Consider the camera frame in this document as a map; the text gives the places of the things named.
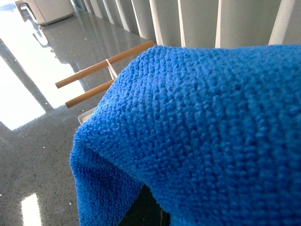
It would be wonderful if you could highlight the blue microfiber cloth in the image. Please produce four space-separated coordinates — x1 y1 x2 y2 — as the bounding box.
70 45 301 226

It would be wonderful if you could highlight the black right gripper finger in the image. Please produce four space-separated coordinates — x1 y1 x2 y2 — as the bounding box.
118 185 170 226

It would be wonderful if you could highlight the white pleated curtain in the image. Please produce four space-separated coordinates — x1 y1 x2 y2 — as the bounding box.
72 0 301 48

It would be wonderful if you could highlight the white appliance on counter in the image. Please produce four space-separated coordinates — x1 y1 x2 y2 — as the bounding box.
15 0 74 25

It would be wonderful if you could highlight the white and wood towel rack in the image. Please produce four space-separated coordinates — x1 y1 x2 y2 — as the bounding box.
55 40 155 108

